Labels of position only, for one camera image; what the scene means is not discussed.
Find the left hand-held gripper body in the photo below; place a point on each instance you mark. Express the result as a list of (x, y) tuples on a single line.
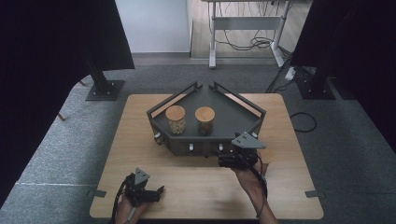
[(137, 189)]

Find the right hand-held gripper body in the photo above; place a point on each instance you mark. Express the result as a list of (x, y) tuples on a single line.
[(247, 141)]

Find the dark metal corner shelf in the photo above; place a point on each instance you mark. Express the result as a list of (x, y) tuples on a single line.
[(224, 115)]

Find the glass jar with brown dates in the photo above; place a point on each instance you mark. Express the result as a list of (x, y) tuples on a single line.
[(205, 114)]

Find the glass jar with pale nuts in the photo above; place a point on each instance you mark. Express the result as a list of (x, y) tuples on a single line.
[(175, 112)]

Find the person's left hand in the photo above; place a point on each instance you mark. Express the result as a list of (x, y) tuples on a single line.
[(127, 210)]

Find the person's right hand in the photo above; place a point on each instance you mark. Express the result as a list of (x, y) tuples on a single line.
[(247, 179)]

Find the grey tape tab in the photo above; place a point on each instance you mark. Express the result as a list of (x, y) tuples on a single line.
[(97, 193), (315, 194)]

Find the white power strip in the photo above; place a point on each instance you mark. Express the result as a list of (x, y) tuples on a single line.
[(290, 73)]

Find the black metal stand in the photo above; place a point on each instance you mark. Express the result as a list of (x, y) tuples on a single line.
[(314, 90)]

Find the black stand base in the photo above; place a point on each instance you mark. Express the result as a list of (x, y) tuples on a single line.
[(104, 90)]

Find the brown wooden leg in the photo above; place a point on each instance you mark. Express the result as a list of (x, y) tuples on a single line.
[(61, 117)]

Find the black curtain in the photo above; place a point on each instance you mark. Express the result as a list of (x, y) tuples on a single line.
[(40, 77), (358, 46)]

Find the white desk frame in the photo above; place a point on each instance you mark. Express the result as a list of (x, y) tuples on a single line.
[(246, 23)]

